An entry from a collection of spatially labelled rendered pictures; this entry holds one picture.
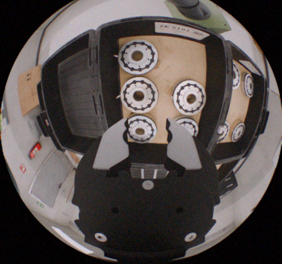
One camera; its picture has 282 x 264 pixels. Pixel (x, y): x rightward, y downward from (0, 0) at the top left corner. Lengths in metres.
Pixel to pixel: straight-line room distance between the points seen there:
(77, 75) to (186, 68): 0.36
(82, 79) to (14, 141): 2.62
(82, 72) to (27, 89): 2.44
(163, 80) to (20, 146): 2.89
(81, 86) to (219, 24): 0.58
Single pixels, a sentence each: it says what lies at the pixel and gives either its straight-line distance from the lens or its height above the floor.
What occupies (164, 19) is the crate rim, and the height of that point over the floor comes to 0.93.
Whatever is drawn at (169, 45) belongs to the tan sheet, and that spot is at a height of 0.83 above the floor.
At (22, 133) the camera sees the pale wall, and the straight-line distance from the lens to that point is 2.81.
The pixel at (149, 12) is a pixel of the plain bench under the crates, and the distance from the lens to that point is 0.54.
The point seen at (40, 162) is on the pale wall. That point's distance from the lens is 3.05.
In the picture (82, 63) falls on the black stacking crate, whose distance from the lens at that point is 0.38.
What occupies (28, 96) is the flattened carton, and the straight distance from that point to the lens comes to 2.70.
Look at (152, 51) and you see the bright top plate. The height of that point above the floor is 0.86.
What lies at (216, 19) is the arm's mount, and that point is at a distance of 0.47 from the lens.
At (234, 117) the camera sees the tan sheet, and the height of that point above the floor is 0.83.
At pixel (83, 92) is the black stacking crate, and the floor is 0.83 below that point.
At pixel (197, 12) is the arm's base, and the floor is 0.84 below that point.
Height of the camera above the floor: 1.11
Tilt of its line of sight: 59 degrees down
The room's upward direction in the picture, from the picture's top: 166 degrees counter-clockwise
